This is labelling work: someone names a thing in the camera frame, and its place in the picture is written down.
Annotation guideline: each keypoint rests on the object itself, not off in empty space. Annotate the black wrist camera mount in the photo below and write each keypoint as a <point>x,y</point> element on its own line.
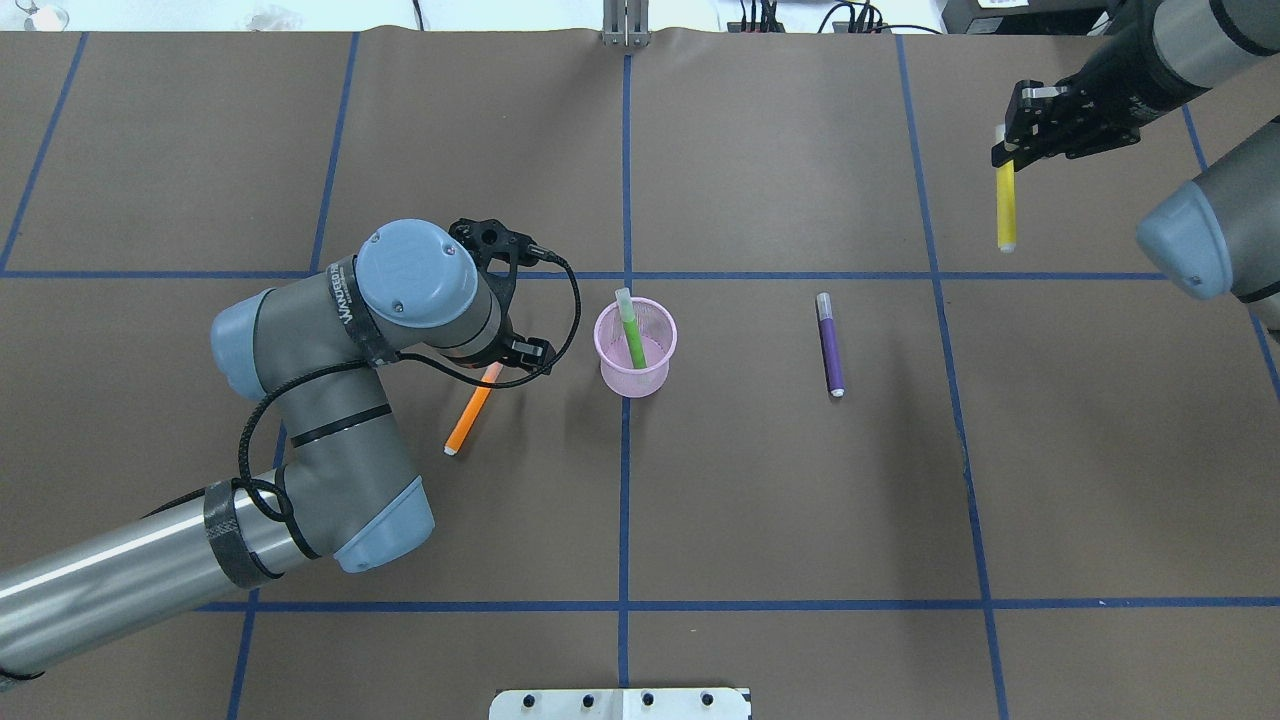
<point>498,253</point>

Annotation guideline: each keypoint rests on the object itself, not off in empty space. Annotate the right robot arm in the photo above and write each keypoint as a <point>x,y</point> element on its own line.
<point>1215,234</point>

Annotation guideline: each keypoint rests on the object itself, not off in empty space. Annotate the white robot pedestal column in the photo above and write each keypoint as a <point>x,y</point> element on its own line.
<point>623,703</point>

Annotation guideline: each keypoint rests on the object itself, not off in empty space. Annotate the aluminium frame post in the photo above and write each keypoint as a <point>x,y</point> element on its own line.
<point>626,23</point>

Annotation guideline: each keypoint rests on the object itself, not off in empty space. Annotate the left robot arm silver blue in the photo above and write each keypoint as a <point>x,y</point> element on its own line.
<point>322,466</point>

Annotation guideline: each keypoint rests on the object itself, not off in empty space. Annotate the brown paper table mat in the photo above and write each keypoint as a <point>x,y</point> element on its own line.
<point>1050,489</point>

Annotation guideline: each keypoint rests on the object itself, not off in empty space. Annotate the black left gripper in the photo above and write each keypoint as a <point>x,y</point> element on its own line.
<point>527,352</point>

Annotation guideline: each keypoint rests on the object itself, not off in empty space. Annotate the pink mesh pen holder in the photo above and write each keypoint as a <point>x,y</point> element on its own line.
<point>660,340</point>

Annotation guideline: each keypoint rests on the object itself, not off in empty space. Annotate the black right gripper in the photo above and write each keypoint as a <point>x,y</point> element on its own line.
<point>1108,98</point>

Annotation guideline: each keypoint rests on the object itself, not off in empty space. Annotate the yellow highlighter pen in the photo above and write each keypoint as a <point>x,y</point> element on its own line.
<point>1006,208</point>

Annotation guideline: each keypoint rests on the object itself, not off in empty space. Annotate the purple highlighter pen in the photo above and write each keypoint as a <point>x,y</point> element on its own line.
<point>825,312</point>

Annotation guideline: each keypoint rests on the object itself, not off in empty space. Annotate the orange highlighter pen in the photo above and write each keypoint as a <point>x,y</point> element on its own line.
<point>461,431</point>

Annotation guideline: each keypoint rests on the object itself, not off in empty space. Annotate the green highlighter pen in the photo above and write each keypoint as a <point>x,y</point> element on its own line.
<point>630,328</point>

